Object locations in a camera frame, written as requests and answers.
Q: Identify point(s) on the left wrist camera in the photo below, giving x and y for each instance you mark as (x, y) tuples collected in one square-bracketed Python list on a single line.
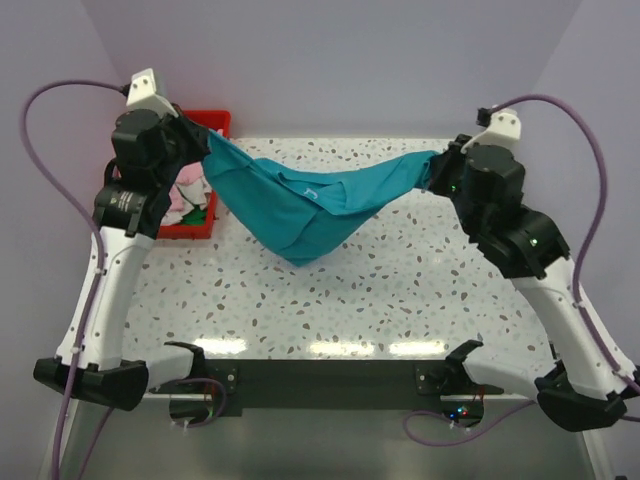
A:
[(147, 92)]

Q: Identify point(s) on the teal t shirt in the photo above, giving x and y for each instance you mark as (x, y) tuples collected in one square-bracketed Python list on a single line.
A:
[(301, 216)]

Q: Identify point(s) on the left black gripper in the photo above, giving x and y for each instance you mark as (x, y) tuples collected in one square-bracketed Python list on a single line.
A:
[(197, 134)]

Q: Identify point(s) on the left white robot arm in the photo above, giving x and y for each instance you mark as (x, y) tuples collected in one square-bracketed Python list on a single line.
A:
[(88, 364)]

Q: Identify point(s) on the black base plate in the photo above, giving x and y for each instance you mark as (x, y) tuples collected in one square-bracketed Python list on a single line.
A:
[(361, 384)]

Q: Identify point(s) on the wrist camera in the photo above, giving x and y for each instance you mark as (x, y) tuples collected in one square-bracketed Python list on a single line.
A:
[(501, 127), (147, 92)]

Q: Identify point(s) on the green t shirt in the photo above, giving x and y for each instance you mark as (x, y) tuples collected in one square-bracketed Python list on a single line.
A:
[(195, 217)]

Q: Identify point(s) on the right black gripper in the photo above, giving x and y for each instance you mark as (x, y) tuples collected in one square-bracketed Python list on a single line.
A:
[(441, 163)]

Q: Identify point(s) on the red plastic bin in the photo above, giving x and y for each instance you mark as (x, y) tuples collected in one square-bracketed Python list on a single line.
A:
[(216, 122)]

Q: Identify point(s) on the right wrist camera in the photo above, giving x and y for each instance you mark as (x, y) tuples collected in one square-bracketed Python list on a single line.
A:
[(501, 127)]

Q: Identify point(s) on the pink t shirt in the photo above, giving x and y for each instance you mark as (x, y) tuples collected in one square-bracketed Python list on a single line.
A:
[(191, 193)]

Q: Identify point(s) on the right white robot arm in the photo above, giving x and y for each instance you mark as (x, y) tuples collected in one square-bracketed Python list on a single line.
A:
[(586, 384)]

